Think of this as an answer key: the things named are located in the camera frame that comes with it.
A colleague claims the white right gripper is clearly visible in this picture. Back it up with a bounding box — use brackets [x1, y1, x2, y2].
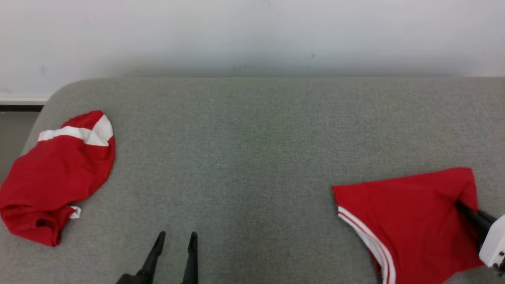
[456, 200, 505, 273]

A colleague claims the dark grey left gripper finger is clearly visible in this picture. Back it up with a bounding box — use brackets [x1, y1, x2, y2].
[116, 231, 166, 284]
[181, 232, 198, 284]

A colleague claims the red number 23 basketball jersey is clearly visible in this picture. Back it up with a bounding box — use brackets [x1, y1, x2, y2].
[332, 167, 485, 284]

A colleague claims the red garment with white band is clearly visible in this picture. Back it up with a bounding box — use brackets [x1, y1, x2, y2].
[0, 110, 116, 247]

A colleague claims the white wall baseboard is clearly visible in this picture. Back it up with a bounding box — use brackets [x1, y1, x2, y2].
[0, 94, 51, 112]

